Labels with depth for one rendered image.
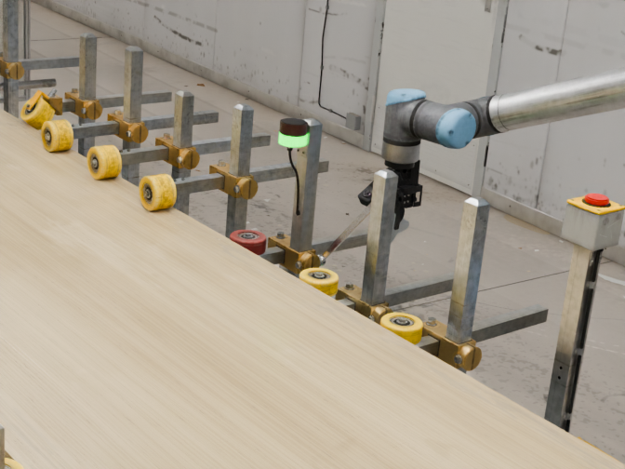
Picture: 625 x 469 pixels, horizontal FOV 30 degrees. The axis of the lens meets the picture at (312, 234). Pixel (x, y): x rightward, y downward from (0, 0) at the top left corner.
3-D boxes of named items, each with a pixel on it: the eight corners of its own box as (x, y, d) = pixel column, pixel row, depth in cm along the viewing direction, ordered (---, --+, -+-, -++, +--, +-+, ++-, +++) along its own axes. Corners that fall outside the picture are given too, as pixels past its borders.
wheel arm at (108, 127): (211, 119, 334) (212, 107, 332) (219, 123, 331) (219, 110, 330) (52, 138, 304) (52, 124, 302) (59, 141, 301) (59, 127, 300)
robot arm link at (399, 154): (400, 148, 269) (373, 138, 276) (398, 168, 271) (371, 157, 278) (428, 143, 274) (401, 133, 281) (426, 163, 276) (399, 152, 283)
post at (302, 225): (295, 317, 268) (312, 116, 252) (304, 323, 266) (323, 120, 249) (283, 320, 266) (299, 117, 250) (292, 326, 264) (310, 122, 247)
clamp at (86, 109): (81, 107, 338) (82, 90, 336) (104, 118, 328) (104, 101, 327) (61, 109, 334) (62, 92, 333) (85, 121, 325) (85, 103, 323)
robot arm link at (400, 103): (411, 97, 264) (378, 87, 270) (405, 150, 268) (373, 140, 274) (436, 91, 270) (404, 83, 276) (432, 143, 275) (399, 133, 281)
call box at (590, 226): (585, 235, 201) (592, 193, 198) (618, 249, 195) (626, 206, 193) (559, 242, 196) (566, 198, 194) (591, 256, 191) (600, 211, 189)
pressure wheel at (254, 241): (249, 272, 263) (252, 224, 259) (270, 285, 258) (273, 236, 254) (219, 278, 259) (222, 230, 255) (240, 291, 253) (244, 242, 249)
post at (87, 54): (87, 194, 341) (90, 32, 324) (93, 197, 338) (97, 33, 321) (77, 195, 338) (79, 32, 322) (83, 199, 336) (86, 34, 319)
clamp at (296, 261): (284, 253, 270) (285, 233, 268) (320, 274, 260) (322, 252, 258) (264, 258, 266) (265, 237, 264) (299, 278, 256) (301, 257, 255)
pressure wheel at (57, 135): (76, 145, 300) (64, 153, 307) (69, 115, 301) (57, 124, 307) (55, 147, 297) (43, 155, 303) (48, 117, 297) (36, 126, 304)
